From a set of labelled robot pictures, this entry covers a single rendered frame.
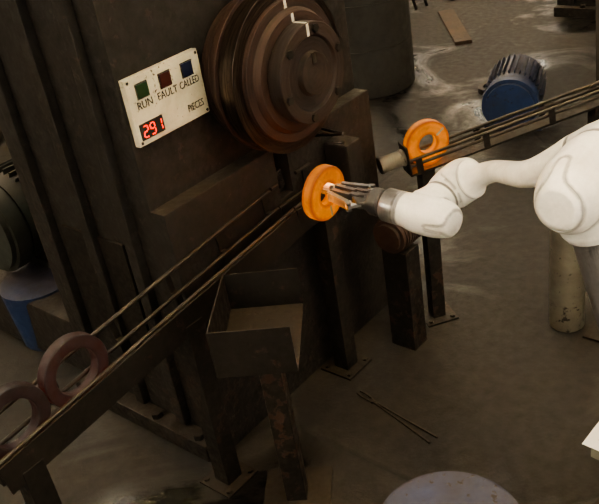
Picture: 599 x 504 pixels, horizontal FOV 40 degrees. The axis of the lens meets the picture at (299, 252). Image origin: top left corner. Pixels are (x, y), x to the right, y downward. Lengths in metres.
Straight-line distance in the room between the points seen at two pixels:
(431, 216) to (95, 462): 1.43
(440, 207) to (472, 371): 0.97
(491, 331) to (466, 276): 0.38
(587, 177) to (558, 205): 0.07
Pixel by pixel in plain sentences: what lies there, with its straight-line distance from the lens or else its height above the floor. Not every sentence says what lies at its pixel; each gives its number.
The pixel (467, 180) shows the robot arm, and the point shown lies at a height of 0.89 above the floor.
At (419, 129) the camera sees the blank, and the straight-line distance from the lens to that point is 2.77.
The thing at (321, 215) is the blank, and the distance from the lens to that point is 2.28.
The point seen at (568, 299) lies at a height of 0.14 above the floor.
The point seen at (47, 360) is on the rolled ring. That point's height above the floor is 0.75.
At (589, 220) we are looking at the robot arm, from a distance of 1.56.
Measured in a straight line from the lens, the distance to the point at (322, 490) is 2.54.
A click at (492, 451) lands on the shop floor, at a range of 2.62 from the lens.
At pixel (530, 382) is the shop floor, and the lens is 2.85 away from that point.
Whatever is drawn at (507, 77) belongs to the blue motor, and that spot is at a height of 0.33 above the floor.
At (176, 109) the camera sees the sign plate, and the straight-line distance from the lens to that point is 2.26.
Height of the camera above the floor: 1.84
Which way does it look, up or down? 30 degrees down
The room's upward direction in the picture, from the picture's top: 10 degrees counter-clockwise
